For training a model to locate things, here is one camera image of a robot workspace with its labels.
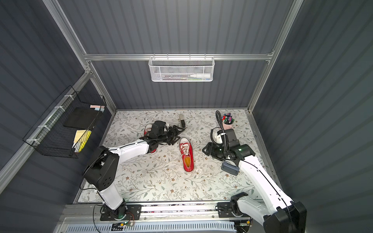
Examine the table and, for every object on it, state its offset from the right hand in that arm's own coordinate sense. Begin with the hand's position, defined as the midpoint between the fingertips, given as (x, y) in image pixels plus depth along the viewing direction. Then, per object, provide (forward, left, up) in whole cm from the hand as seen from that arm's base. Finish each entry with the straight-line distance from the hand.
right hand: (208, 151), depth 77 cm
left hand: (+14, +14, -1) cm, 20 cm away
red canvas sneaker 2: (+5, +12, -10) cm, 16 cm away
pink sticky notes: (+23, +64, +10) cm, 69 cm away
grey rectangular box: (-3, -14, -14) cm, 20 cm away
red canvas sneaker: (+24, +41, -12) cm, 49 cm away
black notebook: (+13, +67, +13) cm, 69 cm away
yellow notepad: (-4, +57, +17) cm, 60 cm away
